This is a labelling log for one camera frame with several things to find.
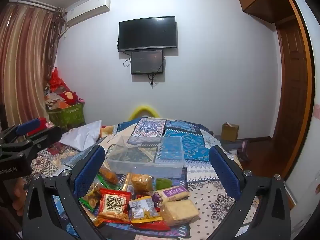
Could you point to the white pillow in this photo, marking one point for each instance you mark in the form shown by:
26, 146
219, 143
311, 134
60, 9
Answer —
83, 137

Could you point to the orange fried snack bag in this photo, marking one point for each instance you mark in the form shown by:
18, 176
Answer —
108, 175

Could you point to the pink plush toy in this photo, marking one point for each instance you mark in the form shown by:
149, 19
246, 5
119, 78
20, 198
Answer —
49, 124

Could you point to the small black wall monitor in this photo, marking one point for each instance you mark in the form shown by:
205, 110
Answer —
147, 62

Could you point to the clear plastic storage bin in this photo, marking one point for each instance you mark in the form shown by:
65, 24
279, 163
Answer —
159, 157

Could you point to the red box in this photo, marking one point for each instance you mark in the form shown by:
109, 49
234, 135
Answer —
36, 125

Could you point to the orange puffed snack bag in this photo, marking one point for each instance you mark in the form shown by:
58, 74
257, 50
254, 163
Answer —
142, 182

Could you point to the patchwork patterned bedspread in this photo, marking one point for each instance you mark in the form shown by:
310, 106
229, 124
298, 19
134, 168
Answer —
206, 190

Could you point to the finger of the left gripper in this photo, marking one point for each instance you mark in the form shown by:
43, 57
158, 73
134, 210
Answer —
14, 132
41, 140

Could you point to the gold-edged sesame bar pack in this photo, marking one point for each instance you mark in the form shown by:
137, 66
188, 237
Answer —
127, 185

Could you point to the purple label crisp roll pack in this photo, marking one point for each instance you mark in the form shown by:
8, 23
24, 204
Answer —
171, 194

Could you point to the green jelly cup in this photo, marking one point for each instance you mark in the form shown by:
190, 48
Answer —
162, 183

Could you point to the yellow chips snack bag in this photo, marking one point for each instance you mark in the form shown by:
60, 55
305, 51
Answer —
143, 211

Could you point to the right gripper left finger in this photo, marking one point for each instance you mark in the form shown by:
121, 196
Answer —
40, 218

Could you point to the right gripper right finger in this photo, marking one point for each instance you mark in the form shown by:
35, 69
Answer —
261, 209

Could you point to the white air conditioner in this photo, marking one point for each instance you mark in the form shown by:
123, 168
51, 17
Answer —
87, 10

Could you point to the beige bread block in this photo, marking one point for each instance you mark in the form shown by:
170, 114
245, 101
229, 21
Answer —
179, 212

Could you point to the yellow curved tube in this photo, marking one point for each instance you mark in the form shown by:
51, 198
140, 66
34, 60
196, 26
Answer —
143, 110

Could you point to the red peanut snack bag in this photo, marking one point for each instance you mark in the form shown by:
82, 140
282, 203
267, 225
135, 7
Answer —
114, 206

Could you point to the striped brown curtain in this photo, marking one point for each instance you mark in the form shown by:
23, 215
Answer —
29, 39

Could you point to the person's left hand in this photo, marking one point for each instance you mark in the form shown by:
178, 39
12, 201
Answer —
19, 196

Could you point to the large black wall television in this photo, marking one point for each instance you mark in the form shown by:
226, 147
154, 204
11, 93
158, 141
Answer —
147, 33

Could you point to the red flat candy wrapper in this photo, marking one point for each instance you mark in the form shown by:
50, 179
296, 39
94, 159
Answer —
155, 226

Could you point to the green storage basket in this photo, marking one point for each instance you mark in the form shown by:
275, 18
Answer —
68, 118

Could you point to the brown wooden door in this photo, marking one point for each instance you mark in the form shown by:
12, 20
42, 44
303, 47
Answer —
296, 93

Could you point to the small cardboard box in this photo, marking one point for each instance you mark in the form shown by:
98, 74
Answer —
229, 132

